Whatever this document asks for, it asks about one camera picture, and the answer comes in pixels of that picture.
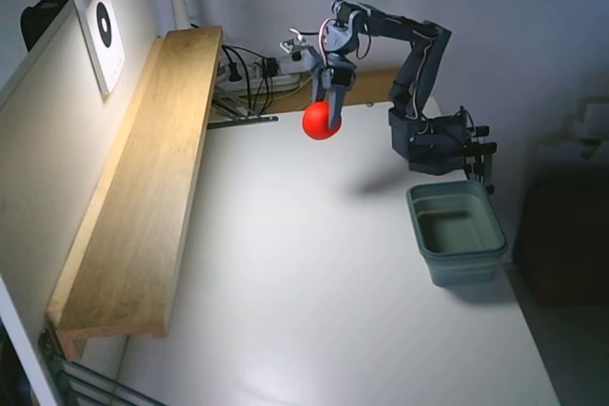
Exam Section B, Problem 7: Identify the red ball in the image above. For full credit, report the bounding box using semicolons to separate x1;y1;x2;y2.
302;100;344;141

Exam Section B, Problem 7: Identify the blue-grey gripper body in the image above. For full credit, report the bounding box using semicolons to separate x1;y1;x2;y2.
304;19;360;89

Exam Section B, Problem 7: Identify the dark metal frame bracket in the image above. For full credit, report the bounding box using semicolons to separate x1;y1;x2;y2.
37;324;167;406

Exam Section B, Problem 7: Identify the blue-grey robot base plate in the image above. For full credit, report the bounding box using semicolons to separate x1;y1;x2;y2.
406;113;477;177

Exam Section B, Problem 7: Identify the grey metal shelf bracket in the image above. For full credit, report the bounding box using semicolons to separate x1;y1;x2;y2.
206;96;280;130

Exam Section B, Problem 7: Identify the grey plastic container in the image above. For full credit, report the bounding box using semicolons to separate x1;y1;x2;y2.
405;181;509;289

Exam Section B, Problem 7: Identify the white panel with black circle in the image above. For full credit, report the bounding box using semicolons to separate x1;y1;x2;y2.
72;0;128;103

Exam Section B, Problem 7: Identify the black table clamp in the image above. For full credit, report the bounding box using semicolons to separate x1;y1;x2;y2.
473;141;499;196
468;124;491;179

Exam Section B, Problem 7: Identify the blue-grey gripper finger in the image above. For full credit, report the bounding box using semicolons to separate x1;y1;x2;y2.
327;84;351;131
311;68;333;105

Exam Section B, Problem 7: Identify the black power cable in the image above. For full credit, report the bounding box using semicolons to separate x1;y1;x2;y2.
222;44;275;116

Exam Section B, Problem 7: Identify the low wooden board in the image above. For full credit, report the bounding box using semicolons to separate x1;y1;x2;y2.
265;67;406;115

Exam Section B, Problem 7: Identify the small wrist camera board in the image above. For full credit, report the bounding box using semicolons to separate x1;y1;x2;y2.
279;28;310;63

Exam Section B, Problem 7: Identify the pale grey box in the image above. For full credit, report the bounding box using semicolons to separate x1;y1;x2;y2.
568;99;609;141

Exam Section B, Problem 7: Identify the white power strip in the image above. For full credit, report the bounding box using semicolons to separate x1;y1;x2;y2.
216;68;313;93

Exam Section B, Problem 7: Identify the long wooden shelf plank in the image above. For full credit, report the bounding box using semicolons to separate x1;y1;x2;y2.
46;25;225;362

